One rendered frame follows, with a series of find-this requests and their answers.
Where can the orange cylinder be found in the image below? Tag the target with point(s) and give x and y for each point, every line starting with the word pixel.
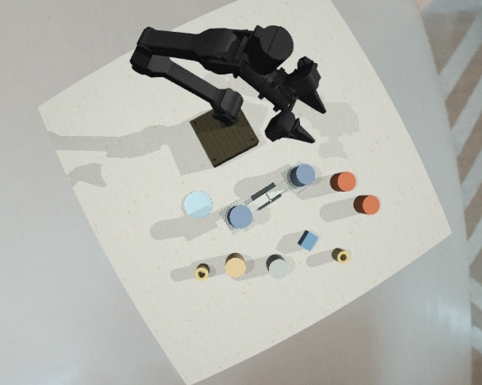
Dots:
pixel 366 205
pixel 343 182

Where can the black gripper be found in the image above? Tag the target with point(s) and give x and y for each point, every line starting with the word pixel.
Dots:
pixel 284 124

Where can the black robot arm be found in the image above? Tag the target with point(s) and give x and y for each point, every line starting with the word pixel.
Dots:
pixel 250 54

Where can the light blue block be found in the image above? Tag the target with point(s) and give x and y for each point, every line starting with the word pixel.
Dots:
pixel 308 240

